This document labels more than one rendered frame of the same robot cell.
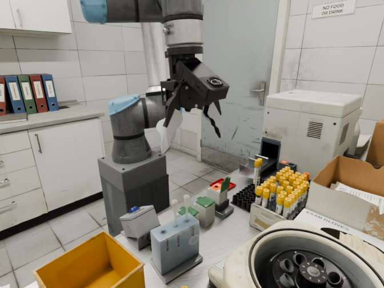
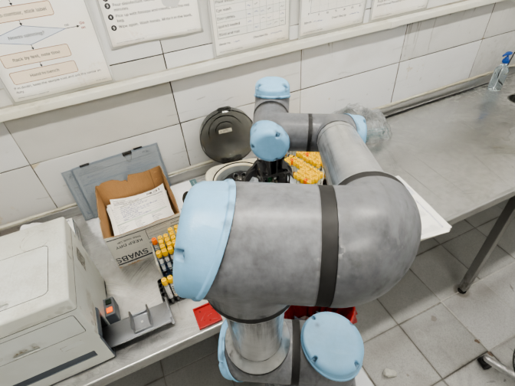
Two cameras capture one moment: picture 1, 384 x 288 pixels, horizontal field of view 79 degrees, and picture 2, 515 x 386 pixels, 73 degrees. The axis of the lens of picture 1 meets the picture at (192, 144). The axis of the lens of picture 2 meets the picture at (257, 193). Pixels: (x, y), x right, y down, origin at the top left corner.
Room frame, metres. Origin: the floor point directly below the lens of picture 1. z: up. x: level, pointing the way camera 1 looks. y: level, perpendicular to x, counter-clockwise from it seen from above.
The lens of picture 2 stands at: (1.14, 0.25, 1.80)
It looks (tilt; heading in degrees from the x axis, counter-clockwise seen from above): 42 degrees down; 203
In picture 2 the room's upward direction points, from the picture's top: 5 degrees counter-clockwise
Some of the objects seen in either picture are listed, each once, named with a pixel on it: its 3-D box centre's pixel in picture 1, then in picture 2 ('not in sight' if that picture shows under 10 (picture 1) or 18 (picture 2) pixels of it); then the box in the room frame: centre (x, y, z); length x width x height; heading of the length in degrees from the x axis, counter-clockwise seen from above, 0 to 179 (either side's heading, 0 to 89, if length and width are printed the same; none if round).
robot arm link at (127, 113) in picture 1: (128, 114); (326, 352); (0.84, 0.24, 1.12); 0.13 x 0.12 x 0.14; 106
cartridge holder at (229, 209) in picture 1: (216, 203); not in sight; (0.60, -0.08, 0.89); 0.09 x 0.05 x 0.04; 46
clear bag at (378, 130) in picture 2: not in sight; (370, 122); (-0.32, 0.21, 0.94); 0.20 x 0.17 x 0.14; 118
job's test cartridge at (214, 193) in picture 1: (217, 196); not in sight; (0.60, -0.08, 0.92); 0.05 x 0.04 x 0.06; 46
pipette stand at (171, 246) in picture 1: (176, 244); not in sight; (0.40, 0.04, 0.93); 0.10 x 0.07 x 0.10; 127
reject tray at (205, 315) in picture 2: (222, 184); (207, 314); (0.74, -0.11, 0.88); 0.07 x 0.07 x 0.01; 45
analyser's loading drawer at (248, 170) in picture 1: (260, 162); (133, 324); (0.85, -0.28, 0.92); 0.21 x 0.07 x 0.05; 135
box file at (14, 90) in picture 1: (12, 94); not in sight; (1.94, 1.49, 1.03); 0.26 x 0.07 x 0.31; 45
